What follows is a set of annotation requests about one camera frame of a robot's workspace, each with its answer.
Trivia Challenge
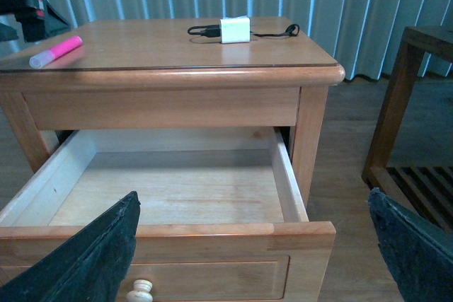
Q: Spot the wooden drawer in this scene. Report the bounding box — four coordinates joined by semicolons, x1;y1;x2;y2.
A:
1;127;336;301

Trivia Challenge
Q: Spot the pink marker clear cap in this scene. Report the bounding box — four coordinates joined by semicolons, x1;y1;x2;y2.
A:
29;35;83;69

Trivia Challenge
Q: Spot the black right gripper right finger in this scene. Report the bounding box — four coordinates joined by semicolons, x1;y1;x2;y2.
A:
367;188;452;301

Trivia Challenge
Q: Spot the white charger block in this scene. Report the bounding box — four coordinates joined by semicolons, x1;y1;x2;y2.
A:
220;16;251;44

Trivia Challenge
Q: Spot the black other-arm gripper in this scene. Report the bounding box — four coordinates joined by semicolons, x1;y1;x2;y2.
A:
1;0;70;42

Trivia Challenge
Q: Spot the dark wooden side table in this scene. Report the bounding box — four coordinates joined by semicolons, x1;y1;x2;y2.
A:
362;26;452;232

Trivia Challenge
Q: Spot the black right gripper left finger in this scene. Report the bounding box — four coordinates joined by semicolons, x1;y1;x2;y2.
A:
1;191;140;301

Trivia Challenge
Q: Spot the wooden nightstand cabinet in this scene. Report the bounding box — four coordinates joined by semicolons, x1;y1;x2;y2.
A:
1;17;345;199

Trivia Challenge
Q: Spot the black cable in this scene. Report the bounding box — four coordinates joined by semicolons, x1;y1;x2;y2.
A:
187;23;301;39

